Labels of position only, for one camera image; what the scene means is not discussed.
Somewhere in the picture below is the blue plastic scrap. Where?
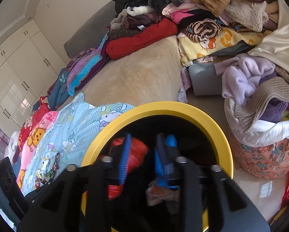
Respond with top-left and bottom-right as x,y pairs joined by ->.
155,135 -> 180,190

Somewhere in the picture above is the red mesh wrapper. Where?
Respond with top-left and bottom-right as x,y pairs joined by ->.
108,136 -> 150,200

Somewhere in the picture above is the dark blue floral blanket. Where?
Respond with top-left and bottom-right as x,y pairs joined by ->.
47,66 -> 74,110

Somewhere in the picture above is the yellow-rimmed black bin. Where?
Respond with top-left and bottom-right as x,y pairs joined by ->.
80,101 -> 234,232

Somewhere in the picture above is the purple knit garment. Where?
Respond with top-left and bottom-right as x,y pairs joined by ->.
258,100 -> 289,124

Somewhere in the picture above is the grey headboard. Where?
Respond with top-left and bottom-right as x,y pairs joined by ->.
64,0 -> 117,58

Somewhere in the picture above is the cream satin cloth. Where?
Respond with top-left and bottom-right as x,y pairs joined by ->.
247,0 -> 289,66

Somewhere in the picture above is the lilac sweater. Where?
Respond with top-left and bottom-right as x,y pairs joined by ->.
214,53 -> 276,107

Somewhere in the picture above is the light blue cartoon blanket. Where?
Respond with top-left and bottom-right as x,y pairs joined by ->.
21,92 -> 136,196

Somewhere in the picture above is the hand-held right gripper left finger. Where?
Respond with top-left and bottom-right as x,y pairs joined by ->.
16,133 -> 133,232

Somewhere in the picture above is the pink horse print basket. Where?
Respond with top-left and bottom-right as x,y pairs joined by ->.
228,126 -> 289,179

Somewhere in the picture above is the brown striped knit garment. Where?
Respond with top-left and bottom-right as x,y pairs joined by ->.
184,19 -> 223,42

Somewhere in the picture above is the pink garment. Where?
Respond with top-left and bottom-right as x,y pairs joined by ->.
162,2 -> 195,25

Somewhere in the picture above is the maroon floral blanket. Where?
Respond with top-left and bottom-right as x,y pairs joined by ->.
67,48 -> 104,66

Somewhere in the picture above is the red pillow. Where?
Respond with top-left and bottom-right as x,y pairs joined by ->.
106,18 -> 179,60

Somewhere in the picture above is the cream fleece garment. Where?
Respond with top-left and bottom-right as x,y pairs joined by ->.
225,0 -> 270,32

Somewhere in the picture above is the pink cartoon blanket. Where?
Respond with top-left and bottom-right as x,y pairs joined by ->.
15,111 -> 60,189

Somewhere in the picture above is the beige knit sweater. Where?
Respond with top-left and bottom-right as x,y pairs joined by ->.
234,76 -> 289,133

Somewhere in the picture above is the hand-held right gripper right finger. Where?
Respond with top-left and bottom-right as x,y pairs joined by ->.
154,133 -> 271,232

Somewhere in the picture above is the purple striped blanket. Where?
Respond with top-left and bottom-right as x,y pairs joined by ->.
67,32 -> 111,96

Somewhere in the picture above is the white wardrobe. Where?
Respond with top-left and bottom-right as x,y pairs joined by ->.
0,19 -> 65,131

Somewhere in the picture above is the red cartoon blanket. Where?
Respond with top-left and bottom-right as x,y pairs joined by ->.
18,97 -> 51,145

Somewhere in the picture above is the yellow cartoon blanket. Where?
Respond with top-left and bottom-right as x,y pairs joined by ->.
177,25 -> 273,67

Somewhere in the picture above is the colourful snack wrapper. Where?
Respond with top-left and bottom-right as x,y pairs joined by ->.
52,151 -> 61,172

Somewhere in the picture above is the grey box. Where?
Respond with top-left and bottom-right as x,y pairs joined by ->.
188,59 -> 225,96

